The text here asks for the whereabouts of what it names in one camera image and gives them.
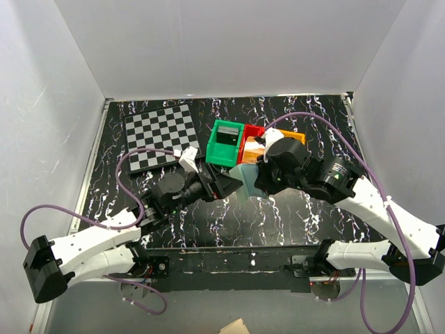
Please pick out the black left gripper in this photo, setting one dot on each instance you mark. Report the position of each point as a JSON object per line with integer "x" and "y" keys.
{"x": 218, "y": 186}

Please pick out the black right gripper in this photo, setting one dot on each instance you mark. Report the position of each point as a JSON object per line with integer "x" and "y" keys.
{"x": 263, "y": 181}

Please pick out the mint green card holder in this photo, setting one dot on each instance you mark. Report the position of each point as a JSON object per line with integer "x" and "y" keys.
{"x": 248, "y": 174}

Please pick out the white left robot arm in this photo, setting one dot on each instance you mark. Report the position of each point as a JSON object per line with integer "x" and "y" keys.
{"x": 52, "y": 266}

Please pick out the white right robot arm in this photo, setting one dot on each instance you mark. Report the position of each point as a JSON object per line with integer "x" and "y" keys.
{"x": 412, "y": 249}

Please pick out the orange white cards stack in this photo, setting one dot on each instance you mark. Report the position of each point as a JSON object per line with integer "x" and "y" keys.
{"x": 251, "y": 150}

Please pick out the black cards stack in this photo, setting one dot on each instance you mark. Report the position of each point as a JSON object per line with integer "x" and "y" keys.
{"x": 227, "y": 135}

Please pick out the green plastic bin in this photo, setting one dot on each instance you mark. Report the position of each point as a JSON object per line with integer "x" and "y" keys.
{"x": 219, "y": 154}

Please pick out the orange plastic bin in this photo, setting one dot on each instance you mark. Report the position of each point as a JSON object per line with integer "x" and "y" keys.
{"x": 296, "y": 135}

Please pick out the red plastic bin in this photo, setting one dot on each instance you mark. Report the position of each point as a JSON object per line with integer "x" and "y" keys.
{"x": 249, "y": 130}

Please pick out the black grey chessboard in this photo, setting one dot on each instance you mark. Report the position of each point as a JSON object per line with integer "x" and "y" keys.
{"x": 169, "y": 128}

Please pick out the cardboard piece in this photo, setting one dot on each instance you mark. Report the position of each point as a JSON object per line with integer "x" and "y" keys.
{"x": 236, "y": 327}

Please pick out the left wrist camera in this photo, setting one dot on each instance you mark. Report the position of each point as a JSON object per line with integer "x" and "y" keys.
{"x": 187, "y": 159}

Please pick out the black mounting base rail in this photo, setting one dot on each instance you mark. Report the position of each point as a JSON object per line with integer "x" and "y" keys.
{"x": 226, "y": 268}

